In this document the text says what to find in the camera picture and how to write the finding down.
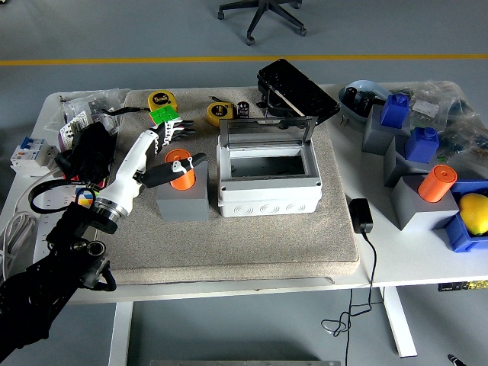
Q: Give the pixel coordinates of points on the small metal bolt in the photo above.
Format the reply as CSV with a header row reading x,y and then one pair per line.
x,y
344,120

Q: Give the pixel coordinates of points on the grey junction box with lid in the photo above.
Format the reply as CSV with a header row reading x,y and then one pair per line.
x,y
267,198

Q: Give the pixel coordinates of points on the light blue bowl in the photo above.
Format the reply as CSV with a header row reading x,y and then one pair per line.
x,y
366,87

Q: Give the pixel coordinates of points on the blue white circuit breaker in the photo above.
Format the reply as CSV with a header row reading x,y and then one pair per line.
x,y
30,152

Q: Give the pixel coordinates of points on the white power strip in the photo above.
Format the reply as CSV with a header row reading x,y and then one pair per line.
x,y
49,202

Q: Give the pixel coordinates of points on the colourful puzzle cube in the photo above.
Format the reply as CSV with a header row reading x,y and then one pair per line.
x,y
85,196
164,114

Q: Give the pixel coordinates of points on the white table leg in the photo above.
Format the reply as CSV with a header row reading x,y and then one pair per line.
x,y
400,328
120,335

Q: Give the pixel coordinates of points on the orange cylinder battery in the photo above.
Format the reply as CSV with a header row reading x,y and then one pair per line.
x,y
183,182
434,187

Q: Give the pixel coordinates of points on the clear bags of parts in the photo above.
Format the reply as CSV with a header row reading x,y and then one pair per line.
x,y
457,122

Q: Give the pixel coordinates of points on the yellow tape measure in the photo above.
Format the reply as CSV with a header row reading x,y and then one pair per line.
x,y
160,100
218,112

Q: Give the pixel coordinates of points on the blue bottle-shaped block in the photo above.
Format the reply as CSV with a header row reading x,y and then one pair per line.
x,y
394,112
421,146

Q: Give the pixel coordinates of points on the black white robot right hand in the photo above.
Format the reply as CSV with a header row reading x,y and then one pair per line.
x,y
455,360

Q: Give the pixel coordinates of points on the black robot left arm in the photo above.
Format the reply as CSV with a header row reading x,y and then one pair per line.
x,y
38,282

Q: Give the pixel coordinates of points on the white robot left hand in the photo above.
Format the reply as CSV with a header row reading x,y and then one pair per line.
x,y
131,160

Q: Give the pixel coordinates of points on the black table control panel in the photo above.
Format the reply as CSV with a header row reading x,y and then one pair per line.
x,y
450,286

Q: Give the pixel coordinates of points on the grey-brown mat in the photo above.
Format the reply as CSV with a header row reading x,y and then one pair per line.
x,y
248,244

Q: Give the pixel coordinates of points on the black power adapter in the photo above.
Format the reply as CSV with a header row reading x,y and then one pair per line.
x,y
360,215

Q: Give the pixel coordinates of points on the black office chair base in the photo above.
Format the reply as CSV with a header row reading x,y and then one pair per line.
x,y
267,11

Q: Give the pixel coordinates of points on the grey holder block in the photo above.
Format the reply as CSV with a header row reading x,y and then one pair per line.
x,y
183,206
409,206
375,139
392,167

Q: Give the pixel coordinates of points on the black cylinder capacitor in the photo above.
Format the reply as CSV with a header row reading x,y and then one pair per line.
x,y
350,96
242,110
364,103

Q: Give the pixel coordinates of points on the blue plastic bin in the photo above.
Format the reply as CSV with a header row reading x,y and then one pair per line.
x,y
459,236

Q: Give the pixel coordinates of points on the white purple relay module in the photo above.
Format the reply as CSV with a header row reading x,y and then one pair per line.
x,y
70,131

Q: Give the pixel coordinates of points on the yellow lemon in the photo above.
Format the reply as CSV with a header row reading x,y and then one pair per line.
x,y
474,213

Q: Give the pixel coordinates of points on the clear plastic bag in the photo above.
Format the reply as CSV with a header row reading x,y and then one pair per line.
x,y
76,103

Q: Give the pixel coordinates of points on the black cloth bundle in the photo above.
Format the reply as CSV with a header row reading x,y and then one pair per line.
x,y
91,148

